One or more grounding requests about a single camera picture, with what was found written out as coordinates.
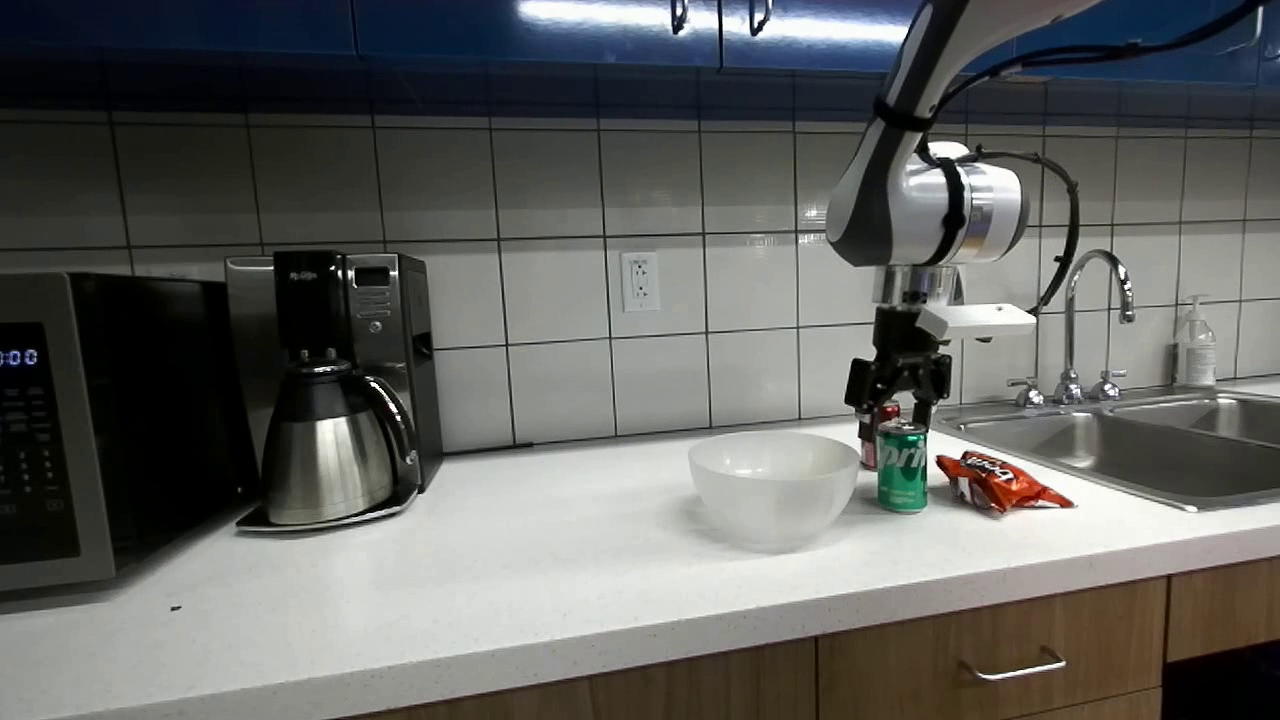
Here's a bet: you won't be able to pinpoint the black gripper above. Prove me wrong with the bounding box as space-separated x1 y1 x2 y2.
840 302 958 433

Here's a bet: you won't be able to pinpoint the green soda can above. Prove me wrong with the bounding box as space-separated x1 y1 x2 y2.
870 420 932 515

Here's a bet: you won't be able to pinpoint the translucent white bowl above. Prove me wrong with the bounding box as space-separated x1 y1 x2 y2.
684 429 863 554

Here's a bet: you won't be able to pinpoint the orange Doritos chip bag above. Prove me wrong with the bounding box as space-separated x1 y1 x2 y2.
932 448 1080 521

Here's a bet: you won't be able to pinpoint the chrome sink faucet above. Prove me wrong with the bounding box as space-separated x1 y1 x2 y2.
1057 243 1140 407

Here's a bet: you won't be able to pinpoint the wooden lower cabinet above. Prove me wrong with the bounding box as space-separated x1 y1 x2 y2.
353 554 1280 720

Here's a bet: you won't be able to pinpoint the stainless steel double sink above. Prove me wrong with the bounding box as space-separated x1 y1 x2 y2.
935 392 1280 515

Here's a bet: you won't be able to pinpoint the clear soap bottle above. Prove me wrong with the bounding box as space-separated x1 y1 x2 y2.
1171 291 1222 392

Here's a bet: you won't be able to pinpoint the black coffee maker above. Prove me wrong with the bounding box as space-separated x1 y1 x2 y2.
219 248 449 536

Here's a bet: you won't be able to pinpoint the steel coffee carafe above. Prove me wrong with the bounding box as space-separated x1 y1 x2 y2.
257 358 423 533

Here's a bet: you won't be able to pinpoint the blue upper cabinets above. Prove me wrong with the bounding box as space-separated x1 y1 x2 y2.
0 0 1280 114

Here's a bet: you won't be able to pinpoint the black microwave oven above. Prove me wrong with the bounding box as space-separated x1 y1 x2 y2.
0 266 257 600

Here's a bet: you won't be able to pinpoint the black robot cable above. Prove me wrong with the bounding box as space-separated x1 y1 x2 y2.
870 0 1280 317

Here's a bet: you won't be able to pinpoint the white wall outlet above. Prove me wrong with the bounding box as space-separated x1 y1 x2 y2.
620 248 666 318

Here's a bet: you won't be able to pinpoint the silver drawer handle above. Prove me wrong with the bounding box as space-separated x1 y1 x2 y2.
957 646 1072 689

